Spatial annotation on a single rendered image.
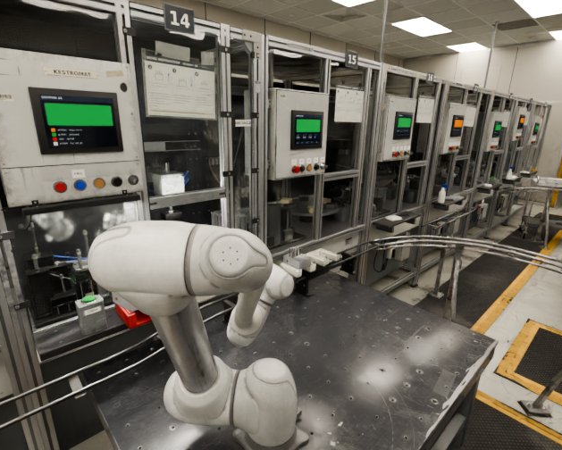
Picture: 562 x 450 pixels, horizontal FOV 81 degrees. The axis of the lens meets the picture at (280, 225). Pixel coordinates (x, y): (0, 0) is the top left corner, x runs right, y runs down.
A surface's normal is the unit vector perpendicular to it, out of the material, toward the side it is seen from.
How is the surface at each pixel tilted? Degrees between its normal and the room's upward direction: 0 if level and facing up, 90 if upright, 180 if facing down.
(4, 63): 90
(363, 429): 0
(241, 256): 61
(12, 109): 90
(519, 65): 90
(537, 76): 90
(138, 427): 0
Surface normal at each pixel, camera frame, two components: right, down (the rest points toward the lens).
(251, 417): -0.14, 0.25
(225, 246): 0.14, -0.14
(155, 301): -0.04, 0.75
